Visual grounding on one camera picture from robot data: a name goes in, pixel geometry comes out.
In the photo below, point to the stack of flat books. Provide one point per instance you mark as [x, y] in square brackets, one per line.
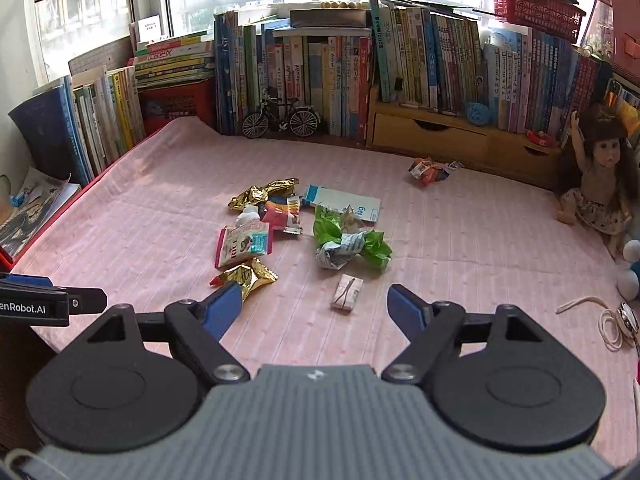
[175, 62]

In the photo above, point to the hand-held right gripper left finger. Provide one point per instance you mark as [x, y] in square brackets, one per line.
[225, 310]

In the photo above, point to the toy bicycle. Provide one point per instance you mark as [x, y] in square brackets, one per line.
[280, 117]

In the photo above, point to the pink storage box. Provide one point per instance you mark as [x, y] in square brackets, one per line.
[627, 20]

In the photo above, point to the small white box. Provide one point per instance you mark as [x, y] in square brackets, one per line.
[346, 294]

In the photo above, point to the pink snack packet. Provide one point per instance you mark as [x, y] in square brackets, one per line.
[242, 245]

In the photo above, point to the orange wrapper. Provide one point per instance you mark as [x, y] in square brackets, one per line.
[430, 170]

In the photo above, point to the red plastic basket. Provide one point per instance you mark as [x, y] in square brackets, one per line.
[540, 10]

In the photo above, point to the white tissue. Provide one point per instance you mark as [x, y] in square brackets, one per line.
[248, 216]

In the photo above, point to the pink striped bed sheet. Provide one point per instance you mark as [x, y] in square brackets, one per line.
[475, 240]

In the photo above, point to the wooden drawer organiser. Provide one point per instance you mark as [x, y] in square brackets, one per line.
[440, 132]

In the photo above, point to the row of wooden beads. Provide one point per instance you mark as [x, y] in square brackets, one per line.
[342, 5]

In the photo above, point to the doll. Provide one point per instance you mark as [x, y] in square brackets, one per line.
[597, 170]

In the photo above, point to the small red toy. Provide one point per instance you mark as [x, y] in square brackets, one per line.
[542, 138]

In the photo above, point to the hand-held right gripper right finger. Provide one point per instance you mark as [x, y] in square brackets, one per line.
[405, 310]

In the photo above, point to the white paper sign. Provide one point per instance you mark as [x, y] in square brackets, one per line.
[153, 29]

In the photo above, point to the blue round toy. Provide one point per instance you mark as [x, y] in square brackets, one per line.
[477, 113]

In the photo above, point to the row of upright books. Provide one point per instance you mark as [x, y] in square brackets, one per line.
[450, 60]
[90, 120]
[300, 75]

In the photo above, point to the clear pink pyramid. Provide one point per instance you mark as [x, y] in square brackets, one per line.
[600, 15]

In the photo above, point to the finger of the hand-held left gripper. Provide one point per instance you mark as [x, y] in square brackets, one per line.
[87, 300]
[25, 281]

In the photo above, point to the white grid board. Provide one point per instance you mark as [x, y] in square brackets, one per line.
[100, 57]

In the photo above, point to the red snack packet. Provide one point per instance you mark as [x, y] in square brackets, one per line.
[280, 217]

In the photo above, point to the grey flat box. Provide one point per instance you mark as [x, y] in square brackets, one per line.
[327, 19]

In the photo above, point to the gold foil wrapper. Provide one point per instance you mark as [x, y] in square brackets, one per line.
[260, 192]
[250, 275]

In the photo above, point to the green and white wrapper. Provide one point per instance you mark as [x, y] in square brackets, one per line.
[327, 222]
[375, 250]

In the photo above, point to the round metal object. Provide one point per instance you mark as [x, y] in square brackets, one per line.
[629, 322]

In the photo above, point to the pile of magazines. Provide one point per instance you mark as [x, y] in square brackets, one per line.
[30, 215]

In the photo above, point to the white and blue paper carton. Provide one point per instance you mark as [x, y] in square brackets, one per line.
[345, 200]

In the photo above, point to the red plastic crate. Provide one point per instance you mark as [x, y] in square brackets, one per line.
[175, 105]

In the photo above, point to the white plush ball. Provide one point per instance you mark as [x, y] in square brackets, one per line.
[631, 275]

